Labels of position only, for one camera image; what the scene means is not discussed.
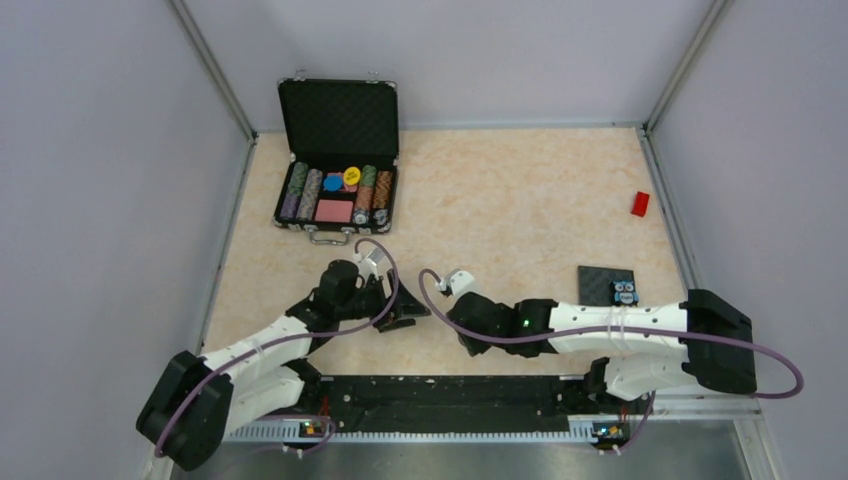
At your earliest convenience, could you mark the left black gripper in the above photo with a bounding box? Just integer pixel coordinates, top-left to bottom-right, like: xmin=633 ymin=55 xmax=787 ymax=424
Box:
xmin=336 ymin=268 xmax=430 ymax=332

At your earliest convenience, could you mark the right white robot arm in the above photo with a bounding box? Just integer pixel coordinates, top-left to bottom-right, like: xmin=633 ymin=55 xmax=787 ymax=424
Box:
xmin=447 ymin=289 xmax=757 ymax=412

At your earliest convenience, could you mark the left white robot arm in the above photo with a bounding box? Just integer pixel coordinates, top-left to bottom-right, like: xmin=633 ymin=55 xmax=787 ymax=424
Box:
xmin=135 ymin=260 xmax=431 ymax=471

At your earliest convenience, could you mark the dark grey building baseplate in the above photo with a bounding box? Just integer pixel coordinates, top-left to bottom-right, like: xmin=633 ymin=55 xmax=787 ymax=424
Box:
xmin=577 ymin=265 xmax=635 ymax=307

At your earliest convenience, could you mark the pink playing card deck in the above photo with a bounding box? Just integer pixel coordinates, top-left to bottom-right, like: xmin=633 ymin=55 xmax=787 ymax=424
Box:
xmin=314 ymin=199 xmax=354 ymax=223

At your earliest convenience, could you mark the blue round chip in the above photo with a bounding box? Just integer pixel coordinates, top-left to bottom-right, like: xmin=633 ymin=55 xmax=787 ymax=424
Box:
xmin=322 ymin=172 xmax=344 ymax=192

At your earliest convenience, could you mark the yellow round chip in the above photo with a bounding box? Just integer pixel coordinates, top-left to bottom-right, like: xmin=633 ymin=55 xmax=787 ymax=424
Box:
xmin=342 ymin=166 xmax=362 ymax=187

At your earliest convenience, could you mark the blue owl figure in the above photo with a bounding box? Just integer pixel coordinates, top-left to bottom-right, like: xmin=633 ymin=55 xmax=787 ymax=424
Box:
xmin=610 ymin=280 xmax=640 ymax=307

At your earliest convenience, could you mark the black poker chip case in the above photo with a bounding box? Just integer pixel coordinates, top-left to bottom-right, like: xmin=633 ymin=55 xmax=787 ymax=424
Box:
xmin=272 ymin=75 xmax=400 ymax=243

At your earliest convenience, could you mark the red building brick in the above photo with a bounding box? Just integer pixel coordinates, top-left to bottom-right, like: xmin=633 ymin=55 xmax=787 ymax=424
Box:
xmin=630 ymin=191 xmax=651 ymax=218

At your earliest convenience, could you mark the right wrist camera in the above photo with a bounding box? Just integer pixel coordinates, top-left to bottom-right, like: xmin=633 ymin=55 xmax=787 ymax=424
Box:
xmin=436 ymin=269 xmax=480 ymax=298

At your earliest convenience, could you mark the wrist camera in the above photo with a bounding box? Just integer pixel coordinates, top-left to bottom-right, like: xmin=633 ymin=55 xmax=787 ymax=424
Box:
xmin=353 ymin=247 xmax=385 ymax=280
xmin=436 ymin=269 xmax=480 ymax=298

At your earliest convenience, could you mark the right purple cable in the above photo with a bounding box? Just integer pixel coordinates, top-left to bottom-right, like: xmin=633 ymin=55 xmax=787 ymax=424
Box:
xmin=418 ymin=268 xmax=805 ymax=455

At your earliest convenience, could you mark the purple cable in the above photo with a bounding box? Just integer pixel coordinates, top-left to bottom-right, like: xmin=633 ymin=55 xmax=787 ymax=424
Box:
xmin=153 ymin=238 xmax=401 ymax=460
xmin=418 ymin=268 xmax=805 ymax=455

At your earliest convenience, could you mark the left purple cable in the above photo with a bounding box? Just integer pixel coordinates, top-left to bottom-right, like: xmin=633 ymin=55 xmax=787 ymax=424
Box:
xmin=153 ymin=238 xmax=401 ymax=460

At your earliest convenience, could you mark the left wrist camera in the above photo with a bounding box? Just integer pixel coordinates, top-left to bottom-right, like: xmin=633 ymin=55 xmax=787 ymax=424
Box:
xmin=353 ymin=247 xmax=385 ymax=280

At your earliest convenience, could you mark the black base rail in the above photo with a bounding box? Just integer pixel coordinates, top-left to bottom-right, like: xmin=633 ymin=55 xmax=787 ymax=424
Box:
xmin=165 ymin=374 xmax=763 ymax=455

